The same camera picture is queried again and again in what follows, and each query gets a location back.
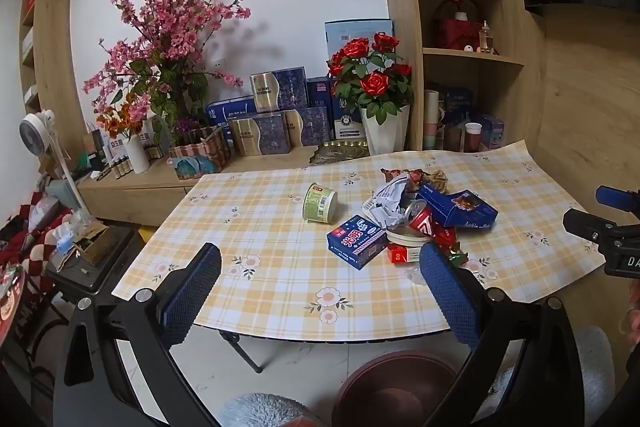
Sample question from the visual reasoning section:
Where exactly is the red gift basket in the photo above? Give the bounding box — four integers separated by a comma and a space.
432, 0, 483, 50

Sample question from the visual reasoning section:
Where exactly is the blue paper box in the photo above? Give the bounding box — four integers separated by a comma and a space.
416, 183, 499, 230

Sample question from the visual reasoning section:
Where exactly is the stack of pastel paper cups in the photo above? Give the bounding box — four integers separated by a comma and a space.
423, 89, 441, 151

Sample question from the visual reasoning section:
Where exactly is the blue printed carton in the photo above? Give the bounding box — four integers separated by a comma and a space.
442, 87, 473, 128

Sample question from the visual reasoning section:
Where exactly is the maroon plastic bin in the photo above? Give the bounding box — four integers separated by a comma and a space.
337, 349, 473, 427

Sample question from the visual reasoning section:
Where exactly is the small cardboard box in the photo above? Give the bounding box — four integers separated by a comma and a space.
72, 224, 111, 265

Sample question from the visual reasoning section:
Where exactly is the crushed red soda can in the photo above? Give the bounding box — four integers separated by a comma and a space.
404, 199, 434, 239

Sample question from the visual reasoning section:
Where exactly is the white bottle vase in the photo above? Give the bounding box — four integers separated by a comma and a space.
125, 134, 151, 174

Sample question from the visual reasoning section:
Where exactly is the white faceted vase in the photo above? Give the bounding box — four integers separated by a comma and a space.
360, 104, 411, 155

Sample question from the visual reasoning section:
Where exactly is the green paper cup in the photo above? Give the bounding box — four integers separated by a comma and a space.
301, 183, 337, 224

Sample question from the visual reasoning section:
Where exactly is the black folding table frame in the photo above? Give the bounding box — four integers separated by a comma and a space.
220, 332, 266, 375

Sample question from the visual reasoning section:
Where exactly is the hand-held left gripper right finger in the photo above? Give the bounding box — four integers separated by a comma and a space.
419, 243, 586, 427

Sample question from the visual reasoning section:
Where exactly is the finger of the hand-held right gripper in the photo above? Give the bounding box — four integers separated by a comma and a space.
595, 185, 640, 208
562, 208, 621, 253

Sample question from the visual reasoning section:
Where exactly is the white desk fan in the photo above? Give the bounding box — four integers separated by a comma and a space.
19, 109, 81, 212

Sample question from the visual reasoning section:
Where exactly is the red cigarette pack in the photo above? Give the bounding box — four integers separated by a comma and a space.
387, 243, 426, 265

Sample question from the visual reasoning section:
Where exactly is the wooden shelf unit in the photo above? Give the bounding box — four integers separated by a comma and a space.
20, 0, 546, 228

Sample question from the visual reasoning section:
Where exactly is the yellow plaid tablecloth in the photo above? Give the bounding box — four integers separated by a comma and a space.
111, 138, 621, 342

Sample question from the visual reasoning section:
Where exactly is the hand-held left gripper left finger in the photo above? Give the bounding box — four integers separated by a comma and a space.
52, 243, 222, 427

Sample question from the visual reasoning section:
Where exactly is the pink blossom arrangement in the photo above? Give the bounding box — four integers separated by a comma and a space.
82, 0, 251, 142

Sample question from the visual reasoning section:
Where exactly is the orange flower bunch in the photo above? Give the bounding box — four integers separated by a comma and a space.
96, 99, 151, 140

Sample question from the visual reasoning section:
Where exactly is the plaid storage basket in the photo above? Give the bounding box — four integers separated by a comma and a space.
168, 126, 232, 180

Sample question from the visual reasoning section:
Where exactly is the light blue flat box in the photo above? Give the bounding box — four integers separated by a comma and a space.
325, 19, 393, 58

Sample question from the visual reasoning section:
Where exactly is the blue milk carton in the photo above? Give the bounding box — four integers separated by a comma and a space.
326, 214, 388, 270

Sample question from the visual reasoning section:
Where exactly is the black hard case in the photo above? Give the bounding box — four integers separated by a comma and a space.
45, 227, 146, 298

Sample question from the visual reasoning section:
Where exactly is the green foil wrapper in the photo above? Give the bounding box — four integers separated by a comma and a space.
435, 242, 471, 269

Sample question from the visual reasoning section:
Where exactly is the red rose bouquet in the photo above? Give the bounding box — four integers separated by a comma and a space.
327, 34, 415, 125

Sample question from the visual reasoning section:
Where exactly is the brown paper wrapper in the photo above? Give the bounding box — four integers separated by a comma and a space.
380, 168, 449, 194

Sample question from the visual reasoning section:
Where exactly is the row of small bottles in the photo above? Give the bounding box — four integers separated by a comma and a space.
95, 154, 133, 180

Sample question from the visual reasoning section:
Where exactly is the crumpled white paper bag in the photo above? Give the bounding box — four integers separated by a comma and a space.
362, 174, 421, 230

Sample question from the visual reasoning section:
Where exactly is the stack of blue gift boxes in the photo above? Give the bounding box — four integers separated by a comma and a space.
205, 67, 368, 156

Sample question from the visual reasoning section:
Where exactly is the small gold perfume bottle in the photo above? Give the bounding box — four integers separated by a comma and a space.
477, 21, 498, 54

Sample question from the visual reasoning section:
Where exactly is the small blue carton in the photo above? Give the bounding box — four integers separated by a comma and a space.
482, 114, 506, 150

